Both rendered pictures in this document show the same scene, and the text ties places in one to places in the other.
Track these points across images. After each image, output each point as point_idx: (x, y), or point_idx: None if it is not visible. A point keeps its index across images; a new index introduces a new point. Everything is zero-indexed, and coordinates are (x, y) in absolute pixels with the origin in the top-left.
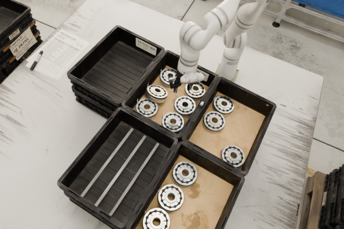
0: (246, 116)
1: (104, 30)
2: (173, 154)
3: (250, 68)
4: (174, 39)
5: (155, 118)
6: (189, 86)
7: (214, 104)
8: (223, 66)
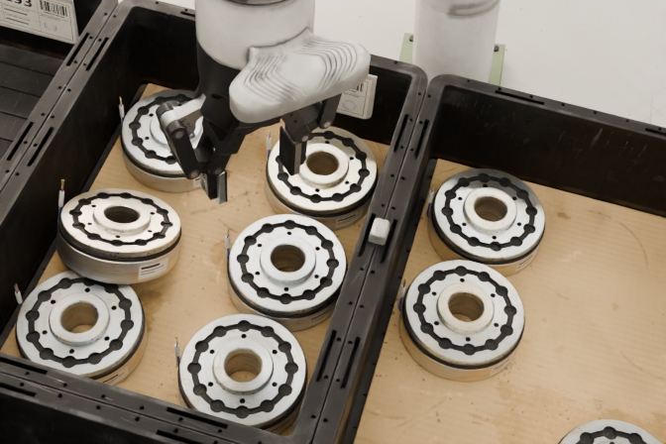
0: (617, 250)
1: None
2: None
3: (549, 29)
4: None
5: (143, 373)
6: (292, 147)
7: (442, 224)
8: (434, 35)
